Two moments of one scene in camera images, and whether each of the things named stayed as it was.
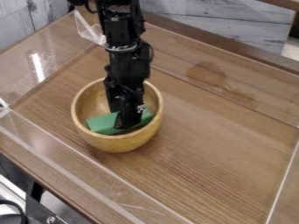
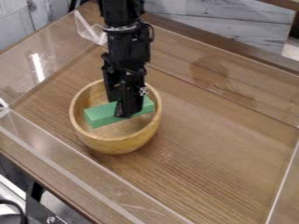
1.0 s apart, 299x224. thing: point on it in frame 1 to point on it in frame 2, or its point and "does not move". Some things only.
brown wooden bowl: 89,104 does not move
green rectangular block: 103,124 to 100,115
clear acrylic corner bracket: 88,31 does not move
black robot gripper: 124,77 does not move
